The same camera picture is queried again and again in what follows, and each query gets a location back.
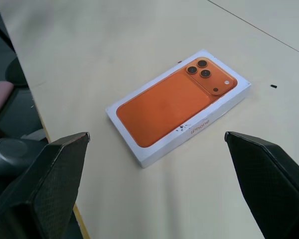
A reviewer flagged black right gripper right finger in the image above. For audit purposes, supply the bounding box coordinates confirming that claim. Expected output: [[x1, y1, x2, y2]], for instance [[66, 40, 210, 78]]
[[224, 131, 299, 239]]

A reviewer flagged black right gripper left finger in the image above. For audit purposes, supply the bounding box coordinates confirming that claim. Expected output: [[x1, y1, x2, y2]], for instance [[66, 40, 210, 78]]
[[0, 131, 91, 239]]

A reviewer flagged grey rounded robot body part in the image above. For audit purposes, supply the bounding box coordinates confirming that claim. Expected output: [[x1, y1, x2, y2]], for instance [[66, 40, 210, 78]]
[[0, 137, 50, 178]]

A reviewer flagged pink object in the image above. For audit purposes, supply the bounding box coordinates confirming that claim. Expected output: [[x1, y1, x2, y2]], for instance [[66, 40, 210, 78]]
[[0, 81, 14, 119]]

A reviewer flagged dark round disc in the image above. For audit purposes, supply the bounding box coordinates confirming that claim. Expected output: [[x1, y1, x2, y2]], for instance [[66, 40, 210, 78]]
[[4, 56, 28, 88]]

